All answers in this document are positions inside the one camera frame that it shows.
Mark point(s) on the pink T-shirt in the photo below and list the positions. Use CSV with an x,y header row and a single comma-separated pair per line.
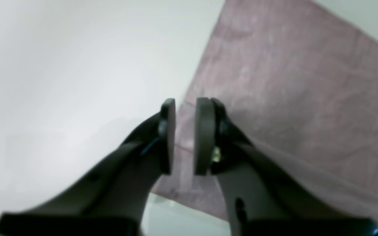
x,y
302,84

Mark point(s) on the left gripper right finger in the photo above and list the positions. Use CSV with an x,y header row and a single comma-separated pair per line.
x,y
261,199

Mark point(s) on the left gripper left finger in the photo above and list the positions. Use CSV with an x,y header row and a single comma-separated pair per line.
x,y
109,199

